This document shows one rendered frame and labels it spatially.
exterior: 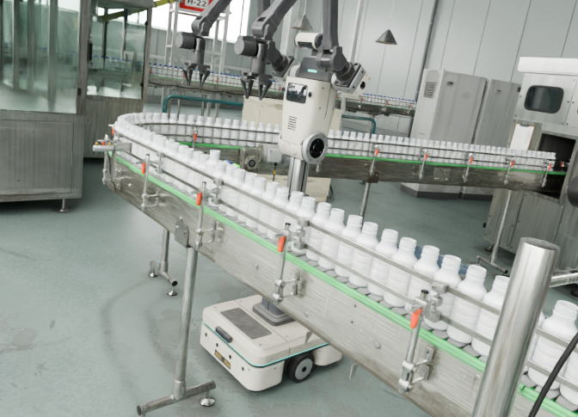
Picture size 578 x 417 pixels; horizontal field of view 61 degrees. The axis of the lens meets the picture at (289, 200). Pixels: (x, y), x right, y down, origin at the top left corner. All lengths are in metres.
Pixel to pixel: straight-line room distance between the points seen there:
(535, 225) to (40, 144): 4.53
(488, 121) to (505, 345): 7.69
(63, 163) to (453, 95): 5.34
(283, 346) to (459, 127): 5.87
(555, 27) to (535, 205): 9.49
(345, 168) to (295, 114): 1.36
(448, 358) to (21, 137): 4.03
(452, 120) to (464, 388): 6.72
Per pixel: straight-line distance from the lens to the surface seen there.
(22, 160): 4.67
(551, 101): 5.19
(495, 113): 8.23
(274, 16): 1.89
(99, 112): 6.79
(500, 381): 0.54
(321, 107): 2.29
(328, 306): 1.34
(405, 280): 1.20
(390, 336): 1.22
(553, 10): 14.40
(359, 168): 3.67
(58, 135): 4.69
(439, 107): 7.52
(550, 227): 5.07
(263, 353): 2.38
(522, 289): 0.50
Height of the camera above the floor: 1.50
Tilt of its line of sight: 14 degrees down
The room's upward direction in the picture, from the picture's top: 8 degrees clockwise
